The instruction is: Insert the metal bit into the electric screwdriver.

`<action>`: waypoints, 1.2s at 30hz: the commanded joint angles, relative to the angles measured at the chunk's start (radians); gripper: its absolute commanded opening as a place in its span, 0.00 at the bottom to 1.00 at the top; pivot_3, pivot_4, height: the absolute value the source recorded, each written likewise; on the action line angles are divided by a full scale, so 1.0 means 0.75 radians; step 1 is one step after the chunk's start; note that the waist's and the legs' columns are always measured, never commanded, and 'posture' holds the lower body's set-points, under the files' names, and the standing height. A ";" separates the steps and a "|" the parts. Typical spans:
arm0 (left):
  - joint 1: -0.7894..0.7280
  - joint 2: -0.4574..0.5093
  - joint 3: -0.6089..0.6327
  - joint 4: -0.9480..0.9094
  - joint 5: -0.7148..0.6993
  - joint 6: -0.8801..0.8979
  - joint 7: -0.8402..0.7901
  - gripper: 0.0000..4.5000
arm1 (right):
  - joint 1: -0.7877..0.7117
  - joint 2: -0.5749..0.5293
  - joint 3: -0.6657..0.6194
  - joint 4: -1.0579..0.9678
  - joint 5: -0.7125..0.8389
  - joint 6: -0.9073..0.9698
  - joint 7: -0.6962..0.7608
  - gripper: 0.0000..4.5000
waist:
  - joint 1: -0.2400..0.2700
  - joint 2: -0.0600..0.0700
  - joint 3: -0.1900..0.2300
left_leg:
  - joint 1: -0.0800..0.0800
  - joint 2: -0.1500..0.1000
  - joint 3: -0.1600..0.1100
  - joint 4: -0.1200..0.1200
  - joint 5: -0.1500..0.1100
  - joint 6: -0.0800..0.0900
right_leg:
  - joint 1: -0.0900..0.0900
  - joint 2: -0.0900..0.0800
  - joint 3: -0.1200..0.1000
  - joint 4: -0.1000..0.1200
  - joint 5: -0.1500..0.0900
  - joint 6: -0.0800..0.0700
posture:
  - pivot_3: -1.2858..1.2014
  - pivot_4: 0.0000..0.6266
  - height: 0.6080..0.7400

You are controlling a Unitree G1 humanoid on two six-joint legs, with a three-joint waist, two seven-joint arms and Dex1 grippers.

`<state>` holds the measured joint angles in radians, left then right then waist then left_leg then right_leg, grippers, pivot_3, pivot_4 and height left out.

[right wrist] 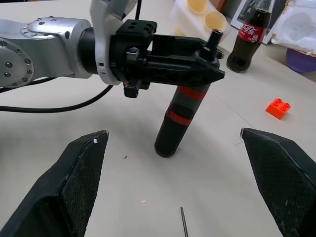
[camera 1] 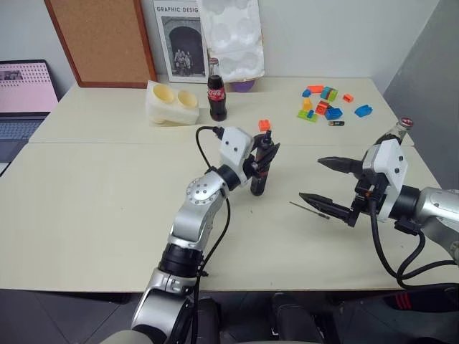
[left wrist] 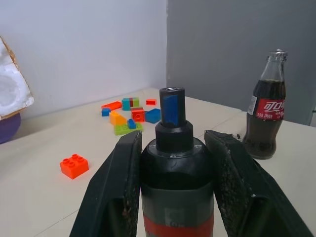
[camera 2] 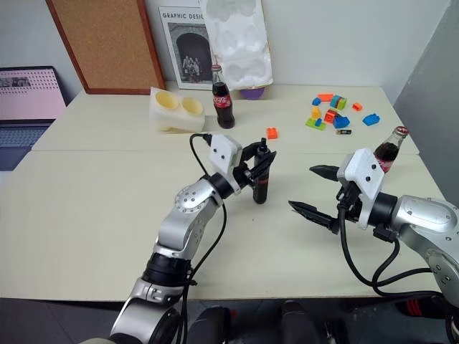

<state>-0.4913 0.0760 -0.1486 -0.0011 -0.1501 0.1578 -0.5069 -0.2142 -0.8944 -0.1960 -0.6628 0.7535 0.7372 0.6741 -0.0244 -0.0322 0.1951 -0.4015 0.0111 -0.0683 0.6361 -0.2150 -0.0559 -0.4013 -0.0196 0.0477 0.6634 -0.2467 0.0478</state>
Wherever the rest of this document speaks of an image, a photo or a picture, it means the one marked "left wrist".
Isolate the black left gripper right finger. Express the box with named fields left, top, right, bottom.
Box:
left=203, top=129, right=316, bottom=237

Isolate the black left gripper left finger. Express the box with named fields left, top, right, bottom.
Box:
left=69, top=130, right=143, bottom=237

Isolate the orange square toy brick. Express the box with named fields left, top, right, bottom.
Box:
left=59, top=153, right=90, bottom=180

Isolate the green flat toy brick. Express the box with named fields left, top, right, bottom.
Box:
left=114, top=122, right=144, bottom=136

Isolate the orange yellow sloped toy brick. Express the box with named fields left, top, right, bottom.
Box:
left=109, top=111, right=127, bottom=126

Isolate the glass cola bottle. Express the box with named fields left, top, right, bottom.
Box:
left=241, top=49, right=289, bottom=160

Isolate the red square toy brick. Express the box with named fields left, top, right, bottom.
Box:
left=130, top=107, right=145, bottom=123

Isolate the orange flat long toy brick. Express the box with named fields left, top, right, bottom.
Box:
left=101, top=100, right=123, bottom=111

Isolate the blue sloped toy brick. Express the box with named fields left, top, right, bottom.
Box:
left=145, top=108, right=162, bottom=124

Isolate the teal green red block stack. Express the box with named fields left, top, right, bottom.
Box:
left=121, top=97, right=140, bottom=112

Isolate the purple round object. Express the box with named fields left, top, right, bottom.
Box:
left=0, top=112, right=22, bottom=145

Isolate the white foam in cardboard box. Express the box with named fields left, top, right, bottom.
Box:
left=0, top=36, right=35, bottom=121

